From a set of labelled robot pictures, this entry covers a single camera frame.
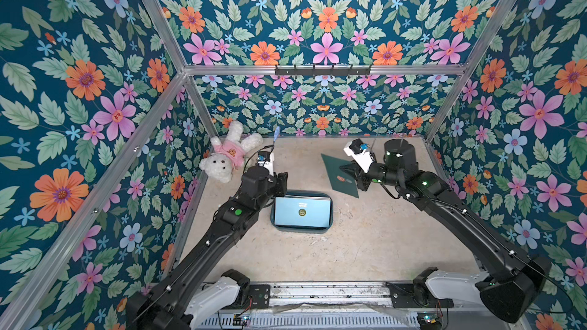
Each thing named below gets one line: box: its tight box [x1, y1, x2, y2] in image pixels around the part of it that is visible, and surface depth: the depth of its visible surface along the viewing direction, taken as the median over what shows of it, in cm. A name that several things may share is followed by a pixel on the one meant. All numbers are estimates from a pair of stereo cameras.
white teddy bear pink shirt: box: [198, 120, 264, 184], surface depth 107 cm
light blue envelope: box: [274, 195, 332, 228], surface depth 90 cm
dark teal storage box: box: [270, 189, 335, 234], surface depth 90 cm
